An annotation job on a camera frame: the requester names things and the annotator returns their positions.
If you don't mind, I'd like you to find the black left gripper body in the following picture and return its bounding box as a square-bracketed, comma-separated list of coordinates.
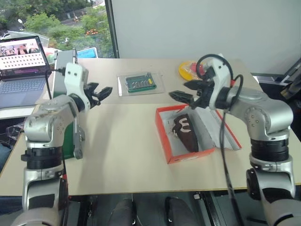
[82, 82, 102, 109]

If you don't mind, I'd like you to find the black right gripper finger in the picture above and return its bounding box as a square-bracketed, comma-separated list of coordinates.
[169, 90, 195, 105]
[183, 80, 208, 90]

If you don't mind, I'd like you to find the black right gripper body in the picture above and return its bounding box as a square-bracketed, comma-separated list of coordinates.
[190, 81, 216, 110]

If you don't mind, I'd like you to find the orange shoebox with lid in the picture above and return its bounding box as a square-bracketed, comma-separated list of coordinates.
[155, 104, 243, 165]

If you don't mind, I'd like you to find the yellow round plate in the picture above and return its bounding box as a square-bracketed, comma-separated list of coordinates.
[178, 60, 208, 81]

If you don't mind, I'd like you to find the red plastic toy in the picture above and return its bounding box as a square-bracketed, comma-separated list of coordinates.
[187, 62, 206, 74]

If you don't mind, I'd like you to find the blue box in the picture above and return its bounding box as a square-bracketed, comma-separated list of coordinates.
[76, 47, 98, 59]

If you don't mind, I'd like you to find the green and silver machine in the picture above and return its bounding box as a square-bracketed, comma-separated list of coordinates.
[50, 48, 86, 160]

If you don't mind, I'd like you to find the green tool bit set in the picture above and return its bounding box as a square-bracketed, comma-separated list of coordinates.
[125, 73, 158, 93]

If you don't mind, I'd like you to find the brown shoe with white print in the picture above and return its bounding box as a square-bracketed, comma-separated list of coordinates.
[170, 113, 199, 153]

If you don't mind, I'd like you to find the open grey laptop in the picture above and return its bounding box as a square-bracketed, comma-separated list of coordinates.
[0, 35, 51, 109]

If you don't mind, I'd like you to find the black equipment beside table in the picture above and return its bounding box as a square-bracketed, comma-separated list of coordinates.
[251, 56, 301, 99]

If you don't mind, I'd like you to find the crumpled clear plastic bag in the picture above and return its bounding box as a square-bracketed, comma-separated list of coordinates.
[4, 121, 27, 143]

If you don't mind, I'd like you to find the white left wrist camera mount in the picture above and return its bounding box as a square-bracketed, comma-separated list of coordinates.
[63, 62, 90, 105]

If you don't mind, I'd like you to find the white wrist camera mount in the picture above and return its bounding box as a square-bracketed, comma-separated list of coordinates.
[204, 57, 234, 111]
[63, 62, 90, 105]

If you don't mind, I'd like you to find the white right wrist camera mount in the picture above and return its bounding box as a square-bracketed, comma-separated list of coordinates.
[204, 57, 234, 111]

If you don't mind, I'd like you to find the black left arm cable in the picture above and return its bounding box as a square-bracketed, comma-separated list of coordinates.
[44, 67, 70, 212]

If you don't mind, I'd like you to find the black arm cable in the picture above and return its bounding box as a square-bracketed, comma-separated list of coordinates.
[196, 54, 246, 226]
[44, 67, 70, 212]

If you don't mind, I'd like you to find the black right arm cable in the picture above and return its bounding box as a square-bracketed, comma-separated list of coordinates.
[196, 54, 246, 226]

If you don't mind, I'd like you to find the black window frame post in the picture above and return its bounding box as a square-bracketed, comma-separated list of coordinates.
[104, 0, 120, 59]

